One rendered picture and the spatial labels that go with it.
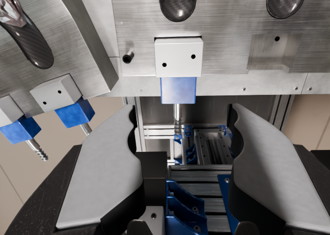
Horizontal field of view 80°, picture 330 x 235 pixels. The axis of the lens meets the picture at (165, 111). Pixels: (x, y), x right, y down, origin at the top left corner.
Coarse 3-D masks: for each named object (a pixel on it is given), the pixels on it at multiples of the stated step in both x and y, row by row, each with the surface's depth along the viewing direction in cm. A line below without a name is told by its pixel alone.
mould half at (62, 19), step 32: (32, 0) 23; (64, 0) 24; (0, 32) 26; (64, 32) 26; (96, 32) 30; (0, 64) 28; (32, 64) 28; (64, 64) 28; (96, 64) 28; (0, 96) 31; (32, 96) 30
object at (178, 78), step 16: (160, 48) 20; (176, 48) 20; (192, 48) 20; (160, 64) 21; (176, 64) 21; (192, 64) 21; (160, 80) 23; (176, 80) 23; (192, 80) 23; (176, 96) 24; (192, 96) 24; (176, 112) 26; (176, 128) 28
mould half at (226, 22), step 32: (128, 0) 21; (224, 0) 20; (256, 0) 20; (320, 0) 20; (128, 32) 22; (160, 32) 22; (192, 32) 22; (224, 32) 22; (256, 32) 22; (288, 32) 21; (320, 32) 21; (128, 64) 24; (224, 64) 23; (320, 64) 23
